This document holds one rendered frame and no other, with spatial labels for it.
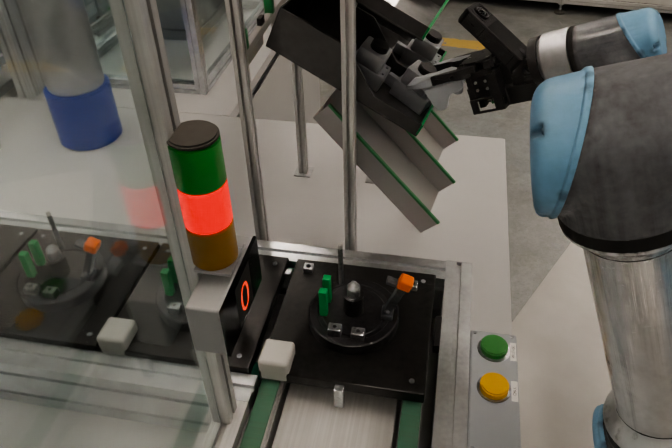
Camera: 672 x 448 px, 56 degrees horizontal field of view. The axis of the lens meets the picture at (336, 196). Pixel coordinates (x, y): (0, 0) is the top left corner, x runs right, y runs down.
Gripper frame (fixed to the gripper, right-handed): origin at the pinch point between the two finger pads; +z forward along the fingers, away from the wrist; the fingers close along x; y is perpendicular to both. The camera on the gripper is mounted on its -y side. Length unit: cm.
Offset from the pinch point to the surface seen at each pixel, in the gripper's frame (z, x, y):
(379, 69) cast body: 3.9, -4.7, -3.6
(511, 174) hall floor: 65, 167, 95
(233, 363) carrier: 20, -43, 25
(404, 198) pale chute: 7.0, -6.1, 18.8
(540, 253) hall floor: 42, 121, 110
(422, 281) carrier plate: 3.8, -14.3, 30.5
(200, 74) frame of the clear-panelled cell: 85, 35, -7
